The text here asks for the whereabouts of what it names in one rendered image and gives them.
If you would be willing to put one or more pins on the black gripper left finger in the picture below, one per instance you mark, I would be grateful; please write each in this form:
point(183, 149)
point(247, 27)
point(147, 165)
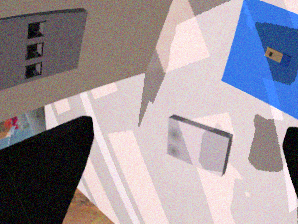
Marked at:
point(38, 176)

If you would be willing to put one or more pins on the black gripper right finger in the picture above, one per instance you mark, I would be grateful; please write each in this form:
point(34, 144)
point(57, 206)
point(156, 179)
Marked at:
point(290, 150)

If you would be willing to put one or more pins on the blue flat square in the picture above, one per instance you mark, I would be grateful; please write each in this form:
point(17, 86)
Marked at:
point(247, 68)

